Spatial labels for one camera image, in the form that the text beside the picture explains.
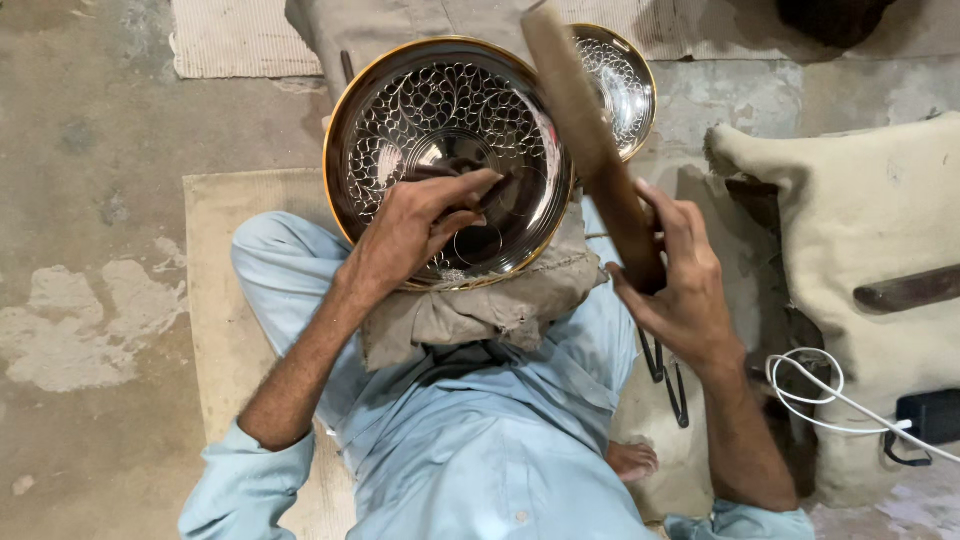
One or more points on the person's left hand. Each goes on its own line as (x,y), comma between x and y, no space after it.
(397,232)

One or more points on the person's right hand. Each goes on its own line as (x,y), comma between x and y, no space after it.
(690,300)

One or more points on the dark metal chisel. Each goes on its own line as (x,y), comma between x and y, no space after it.
(499,193)

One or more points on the wooden mallet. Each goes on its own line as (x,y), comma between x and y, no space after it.
(585,127)

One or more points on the black metal tongs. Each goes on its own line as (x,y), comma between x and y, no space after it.
(679,397)

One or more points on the grey cloth pad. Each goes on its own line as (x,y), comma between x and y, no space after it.
(480,315)

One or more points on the large engraved brass plate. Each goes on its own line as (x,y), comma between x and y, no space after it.
(435,112)

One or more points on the beige burlap sack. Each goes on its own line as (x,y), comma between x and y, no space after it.
(664,457)

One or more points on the person's bare foot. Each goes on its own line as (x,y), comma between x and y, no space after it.
(634,461)

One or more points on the thin dark metal rod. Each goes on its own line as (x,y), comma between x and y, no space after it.
(347,67)

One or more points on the beige burlap cushion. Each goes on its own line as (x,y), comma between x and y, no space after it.
(847,217)

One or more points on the beige floor mat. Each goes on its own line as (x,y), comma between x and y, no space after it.
(217,315)

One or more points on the grey folded cloth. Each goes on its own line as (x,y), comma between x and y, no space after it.
(360,30)

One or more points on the dark wooden stick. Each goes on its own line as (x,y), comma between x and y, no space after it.
(907,291)

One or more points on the small engraved brass plate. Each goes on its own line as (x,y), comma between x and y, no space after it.
(626,82)

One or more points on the person's light blue clothing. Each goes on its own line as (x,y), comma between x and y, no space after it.
(480,450)

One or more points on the ribbed cream rug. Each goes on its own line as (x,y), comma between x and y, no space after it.
(712,26)
(240,37)

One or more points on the black charger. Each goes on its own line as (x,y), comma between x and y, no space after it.
(934,416)

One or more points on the dark round object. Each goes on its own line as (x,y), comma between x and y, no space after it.
(832,19)

